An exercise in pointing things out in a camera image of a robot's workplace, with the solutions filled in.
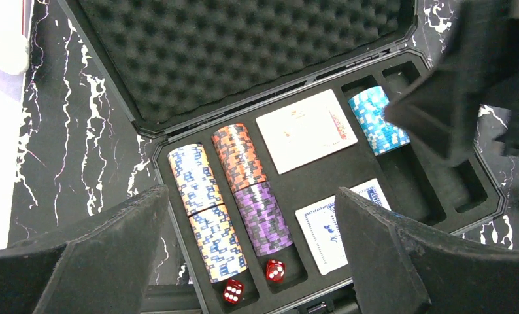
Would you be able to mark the red die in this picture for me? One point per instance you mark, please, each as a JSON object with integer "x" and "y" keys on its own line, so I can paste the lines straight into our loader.
{"x": 233, "y": 291}
{"x": 275, "y": 270}

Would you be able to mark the orange-purple chip stack in case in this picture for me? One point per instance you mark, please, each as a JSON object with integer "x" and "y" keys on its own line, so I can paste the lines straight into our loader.
{"x": 257, "y": 204}

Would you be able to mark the white pvc frame pipe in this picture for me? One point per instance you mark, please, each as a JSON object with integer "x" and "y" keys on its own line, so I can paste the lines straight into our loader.
{"x": 14, "y": 42}

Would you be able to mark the blue playing card deck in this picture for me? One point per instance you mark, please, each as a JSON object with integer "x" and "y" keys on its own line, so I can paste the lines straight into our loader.
{"x": 320, "y": 229}

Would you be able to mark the red playing card deck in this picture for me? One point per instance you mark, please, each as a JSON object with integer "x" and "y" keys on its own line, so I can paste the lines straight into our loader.
{"x": 305, "y": 131}

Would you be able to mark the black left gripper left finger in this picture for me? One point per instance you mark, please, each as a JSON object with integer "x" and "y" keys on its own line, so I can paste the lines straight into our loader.
{"x": 101, "y": 264}

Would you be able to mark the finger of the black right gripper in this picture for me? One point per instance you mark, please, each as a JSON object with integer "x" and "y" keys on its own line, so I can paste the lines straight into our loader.
{"x": 479, "y": 66}

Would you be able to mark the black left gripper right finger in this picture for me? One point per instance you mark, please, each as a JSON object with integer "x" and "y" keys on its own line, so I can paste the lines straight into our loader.
{"x": 399, "y": 265}

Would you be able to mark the white-blue chip stack in case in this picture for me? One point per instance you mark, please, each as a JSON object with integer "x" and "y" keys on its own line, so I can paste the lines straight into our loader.
{"x": 207, "y": 213}

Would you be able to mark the black foam-lined poker case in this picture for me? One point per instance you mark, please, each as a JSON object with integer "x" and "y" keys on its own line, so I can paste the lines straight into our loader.
{"x": 262, "y": 109}

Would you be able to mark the red die left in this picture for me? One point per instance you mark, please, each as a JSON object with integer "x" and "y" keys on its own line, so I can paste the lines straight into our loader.
{"x": 233, "y": 291}

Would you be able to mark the red die right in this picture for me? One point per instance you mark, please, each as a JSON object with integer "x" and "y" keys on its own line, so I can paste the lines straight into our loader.
{"x": 275, "y": 270}

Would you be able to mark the blue poker chip stack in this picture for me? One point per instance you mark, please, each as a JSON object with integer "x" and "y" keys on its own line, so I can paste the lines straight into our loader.
{"x": 368, "y": 107}

